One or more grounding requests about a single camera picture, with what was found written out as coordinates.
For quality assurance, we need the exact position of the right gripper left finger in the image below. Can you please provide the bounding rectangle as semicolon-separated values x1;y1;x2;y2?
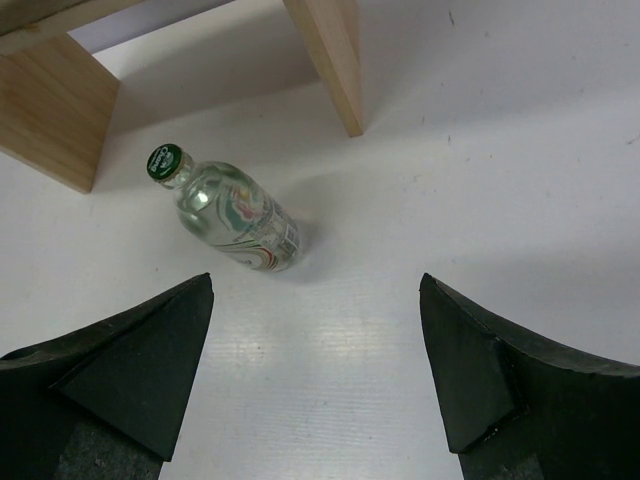
1;273;214;479

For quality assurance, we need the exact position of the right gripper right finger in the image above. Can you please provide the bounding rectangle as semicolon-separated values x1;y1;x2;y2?
420;274;639;479

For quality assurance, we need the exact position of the wooden two-tier shelf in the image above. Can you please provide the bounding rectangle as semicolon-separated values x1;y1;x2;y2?
1;1;364;194

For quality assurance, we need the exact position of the clear bottle back right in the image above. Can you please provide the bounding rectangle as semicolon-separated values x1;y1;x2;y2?
146;143;300;272

